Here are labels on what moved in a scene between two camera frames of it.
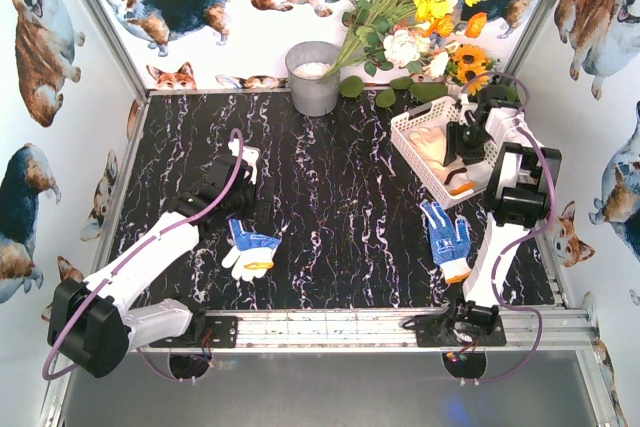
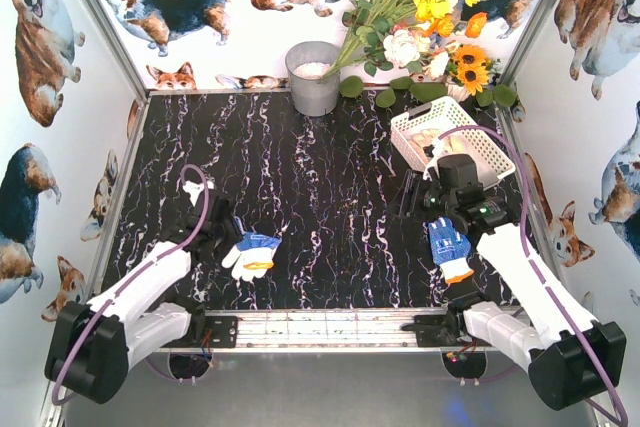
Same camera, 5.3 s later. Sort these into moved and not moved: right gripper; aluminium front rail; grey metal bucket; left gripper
Moved: right gripper; left gripper
Not moved: grey metal bucket; aluminium front rail
